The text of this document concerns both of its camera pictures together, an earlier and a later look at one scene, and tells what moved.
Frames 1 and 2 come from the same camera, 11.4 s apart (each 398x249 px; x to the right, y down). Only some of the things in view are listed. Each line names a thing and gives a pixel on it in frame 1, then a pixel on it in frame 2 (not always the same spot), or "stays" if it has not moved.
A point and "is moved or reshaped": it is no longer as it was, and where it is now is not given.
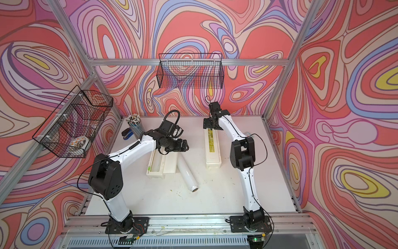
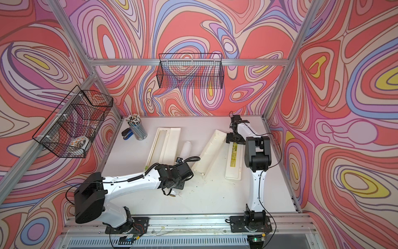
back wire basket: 190,71 stays
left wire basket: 72,126 stays
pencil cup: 134,121 stays
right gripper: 207,125 -> 230,138
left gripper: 179,148 -> 182,186
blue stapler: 127,133 stays
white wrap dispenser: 212,155 is moved or reshaped
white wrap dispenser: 159,164 is moved or reshaped
